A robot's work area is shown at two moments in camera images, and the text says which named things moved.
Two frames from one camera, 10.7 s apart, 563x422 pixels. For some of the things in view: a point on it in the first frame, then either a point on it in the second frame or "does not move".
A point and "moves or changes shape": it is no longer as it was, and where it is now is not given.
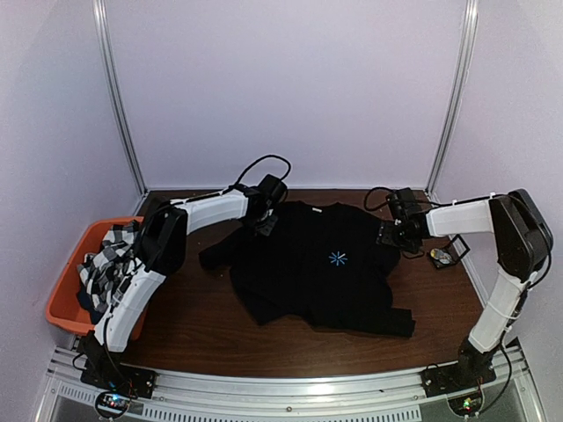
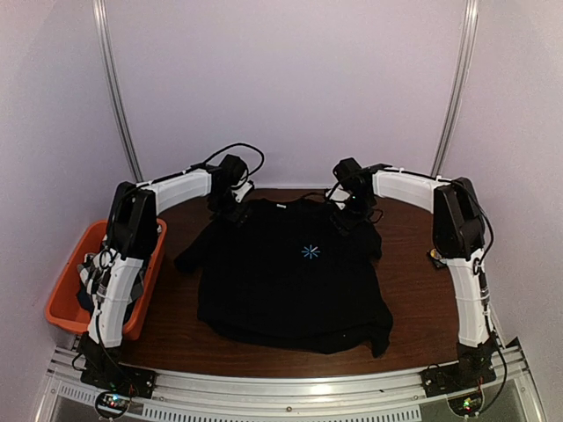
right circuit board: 467,405 does not move
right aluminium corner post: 471,16 does not move
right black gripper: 385,236 to 345,223
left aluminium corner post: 100,18 does not move
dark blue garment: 85,300 does not move
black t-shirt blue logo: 323,265 moves or changes shape
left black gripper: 267,229 to 236,217
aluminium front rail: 380,395 does not move
